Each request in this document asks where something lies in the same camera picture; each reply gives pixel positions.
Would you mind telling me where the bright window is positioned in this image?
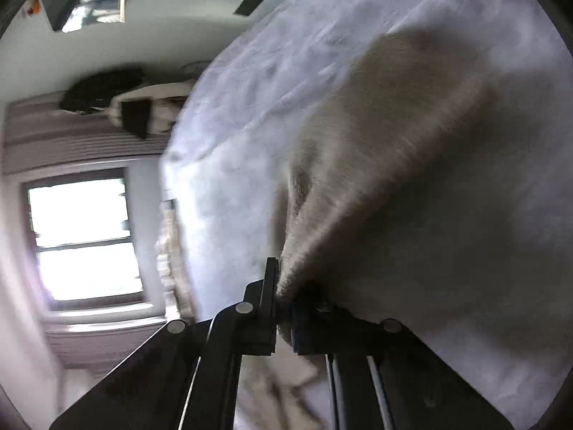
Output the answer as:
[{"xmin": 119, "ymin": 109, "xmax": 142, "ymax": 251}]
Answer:
[{"xmin": 20, "ymin": 168, "xmax": 149, "ymax": 311}]

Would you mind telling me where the lavender embossed floral blanket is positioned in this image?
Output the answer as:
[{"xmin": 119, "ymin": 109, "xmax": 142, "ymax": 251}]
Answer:
[{"xmin": 159, "ymin": 0, "xmax": 573, "ymax": 430}]

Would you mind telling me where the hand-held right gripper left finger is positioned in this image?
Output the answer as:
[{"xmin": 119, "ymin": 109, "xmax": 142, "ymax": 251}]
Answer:
[{"xmin": 49, "ymin": 257, "xmax": 281, "ymax": 430}]

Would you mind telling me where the pink striped curtain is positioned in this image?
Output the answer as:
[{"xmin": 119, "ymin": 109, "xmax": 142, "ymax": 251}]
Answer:
[
  {"xmin": 44, "ymin": 314, "xmax": 180, "ymax": 378},
  {"xmin": 2, "ymin": 92, "xmax": 180, "ymax": 176}
]

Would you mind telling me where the black cloth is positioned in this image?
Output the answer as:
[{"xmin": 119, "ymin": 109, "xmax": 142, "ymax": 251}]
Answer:
[{"xmin": 59, "ymin": 67, "xmax": 147, "ymax": 114}]

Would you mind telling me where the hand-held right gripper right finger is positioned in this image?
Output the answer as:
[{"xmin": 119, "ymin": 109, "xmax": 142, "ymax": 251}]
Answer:
[{"xmin": 290, "ymin": 281, "xmax": 515, "ymax": 430}]

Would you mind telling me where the beige knit sweater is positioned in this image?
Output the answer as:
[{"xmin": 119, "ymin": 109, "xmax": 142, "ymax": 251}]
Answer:
[{"xmin": 268, "ymin": 26, "xmax": 503, "ymax": 347}]

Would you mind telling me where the beige patterned bedding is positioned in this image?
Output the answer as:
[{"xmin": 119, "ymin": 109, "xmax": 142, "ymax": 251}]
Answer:
[{"xmin": 153, "ymin": 198, "xmax": 198, "ymax": 324}]

